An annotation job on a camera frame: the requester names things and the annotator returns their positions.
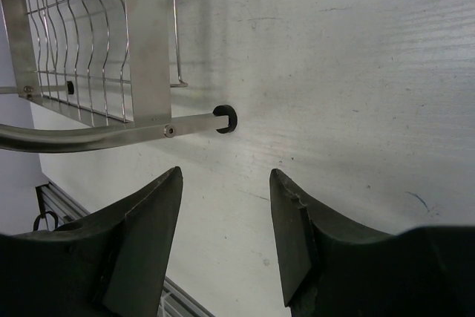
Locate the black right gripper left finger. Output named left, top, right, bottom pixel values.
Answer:
left=1, top=167, right=183, bottom=316

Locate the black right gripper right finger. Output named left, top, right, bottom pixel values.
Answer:
left=269, top=169, right=474, bottom=316

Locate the stainless steel dish rack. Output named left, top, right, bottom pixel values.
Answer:
left=1, top=0, right=238, bottom=154

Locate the aluminium frame rail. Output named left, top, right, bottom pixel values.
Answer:
left=35, top=179, right=220, bottom=317

